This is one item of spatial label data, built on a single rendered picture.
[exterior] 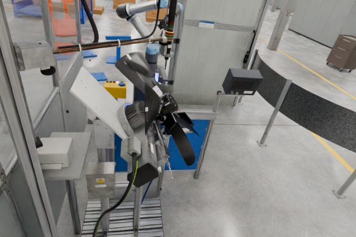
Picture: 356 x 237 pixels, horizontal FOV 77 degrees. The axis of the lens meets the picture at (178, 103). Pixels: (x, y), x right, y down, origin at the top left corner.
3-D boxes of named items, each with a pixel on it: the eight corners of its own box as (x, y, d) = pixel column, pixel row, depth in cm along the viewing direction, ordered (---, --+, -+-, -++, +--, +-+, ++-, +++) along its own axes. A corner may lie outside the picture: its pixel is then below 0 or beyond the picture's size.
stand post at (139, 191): (132, 235, 179) (138, 152, 132) (132, 224, 187) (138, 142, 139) (138, 234, 180) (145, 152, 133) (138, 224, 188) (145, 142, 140)
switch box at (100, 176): (90, 186, 141) (88, 162, 129) (115, 185, 144) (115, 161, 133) (88, 199, 133) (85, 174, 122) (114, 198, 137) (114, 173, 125)
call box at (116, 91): (103, 99, 164) (103, 87, 159) (105, 92, 173) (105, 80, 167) (126, 100, 168) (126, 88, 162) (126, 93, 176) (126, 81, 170)
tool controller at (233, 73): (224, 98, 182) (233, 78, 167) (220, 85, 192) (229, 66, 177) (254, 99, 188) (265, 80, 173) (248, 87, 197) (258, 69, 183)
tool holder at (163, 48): (163, 58, 115) (166, 39, 110) (154, 54, 119) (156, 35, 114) (176, 56, 121) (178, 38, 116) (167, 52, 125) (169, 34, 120)
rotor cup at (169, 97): (162, 128, 126) (182, 116, 124) (148, 111, 119) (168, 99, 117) (160, 113, 138) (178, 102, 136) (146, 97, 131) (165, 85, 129)
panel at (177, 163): (114, 173, 213) (113, 117, 179) (114, 171, 214) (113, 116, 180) (196, 170, 230) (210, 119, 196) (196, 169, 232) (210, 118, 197)
